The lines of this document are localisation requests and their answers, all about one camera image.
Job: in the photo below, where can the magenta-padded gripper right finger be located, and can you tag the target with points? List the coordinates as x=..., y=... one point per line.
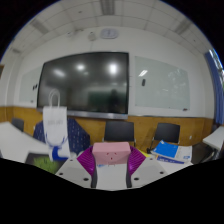
x=136, y=159

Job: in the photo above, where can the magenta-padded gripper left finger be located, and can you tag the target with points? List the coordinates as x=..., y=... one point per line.
x=85, y=159

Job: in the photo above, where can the pink charger block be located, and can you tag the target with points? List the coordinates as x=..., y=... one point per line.
x=111, y=152

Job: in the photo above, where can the dark blue dotted bag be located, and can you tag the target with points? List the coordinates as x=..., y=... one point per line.
x=78, y=135

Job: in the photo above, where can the black chair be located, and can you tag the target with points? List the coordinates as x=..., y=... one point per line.
x=18, y=124
x=166, y=132
x=119, y=130

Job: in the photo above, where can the white paper bag, blue deer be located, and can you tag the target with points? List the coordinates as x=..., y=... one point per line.
x=55, y=125

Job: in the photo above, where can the white and blue book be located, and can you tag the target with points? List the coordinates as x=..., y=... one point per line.
x=185, y=154

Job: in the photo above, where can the black whiteboard eraser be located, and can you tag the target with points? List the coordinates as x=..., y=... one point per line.
x=143, y=82

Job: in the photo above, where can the large glass whiteboard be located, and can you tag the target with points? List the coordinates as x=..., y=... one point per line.
x=161, y=83

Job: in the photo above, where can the white side table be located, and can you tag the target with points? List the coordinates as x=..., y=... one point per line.
x=215, y=138

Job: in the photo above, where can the small glass whiteboard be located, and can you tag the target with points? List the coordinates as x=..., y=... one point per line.
x=29, y=85

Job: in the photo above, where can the blue curtain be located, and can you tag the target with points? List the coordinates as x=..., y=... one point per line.
x=215, y=90

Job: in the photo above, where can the large black wall screen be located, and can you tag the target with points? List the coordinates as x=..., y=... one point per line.
x=83, y=83

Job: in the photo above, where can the round white wall device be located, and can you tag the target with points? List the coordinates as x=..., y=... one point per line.
x=109, y=33

